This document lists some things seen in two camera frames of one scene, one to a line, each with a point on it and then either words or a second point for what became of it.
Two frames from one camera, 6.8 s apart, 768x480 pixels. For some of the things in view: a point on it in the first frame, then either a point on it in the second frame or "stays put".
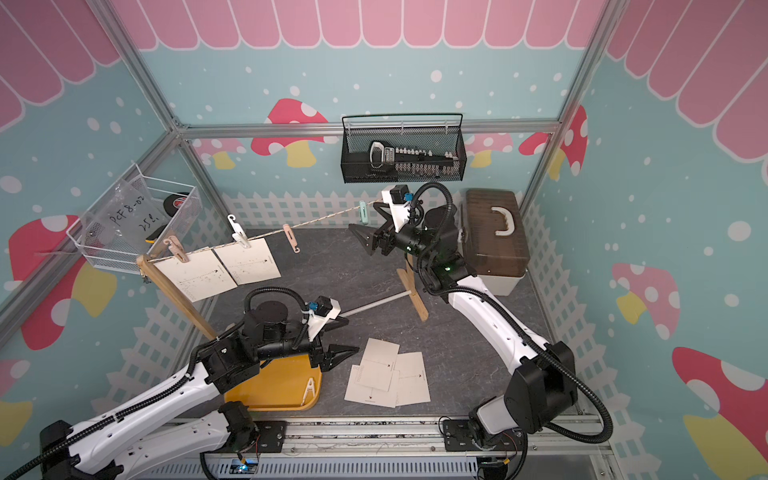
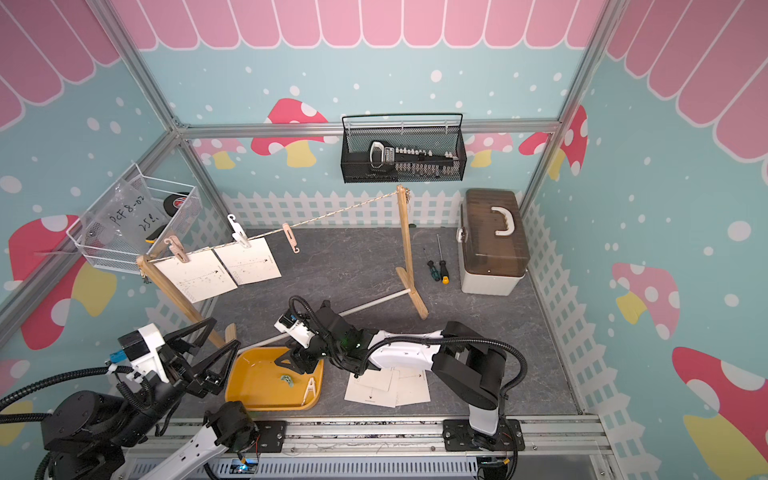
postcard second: [249, 264] stays put
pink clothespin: [291, 237] stays put
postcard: [413, 385] stays put
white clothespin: [310, 387] stays put
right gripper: [378, 235] to [296, 361]
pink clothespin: [176, 248] stays put
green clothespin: [363, 212] to [287, 379]
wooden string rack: [404, 275] stays put
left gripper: [327, 360] to [203, 380]
